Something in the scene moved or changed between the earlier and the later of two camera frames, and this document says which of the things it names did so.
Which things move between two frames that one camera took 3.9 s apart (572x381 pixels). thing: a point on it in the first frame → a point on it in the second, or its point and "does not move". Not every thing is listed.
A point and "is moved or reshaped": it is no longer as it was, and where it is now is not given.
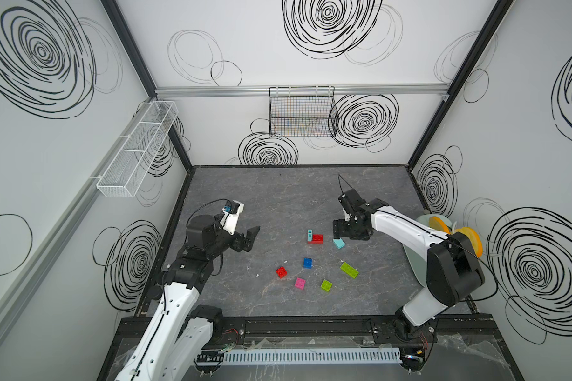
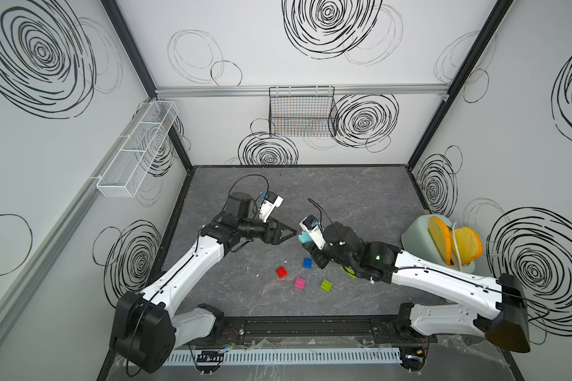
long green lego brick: (349, 270) does not move
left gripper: (237, 244) → (274, 239)
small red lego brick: (281, 272) does not move
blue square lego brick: (307, 263) does not move
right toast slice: (475, 239) does not move
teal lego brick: (339, 243) is moved or reshaped
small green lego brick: (326, 285) does not move
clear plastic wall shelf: (124, 175) does not move
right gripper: (338, 231) → (317, 259)
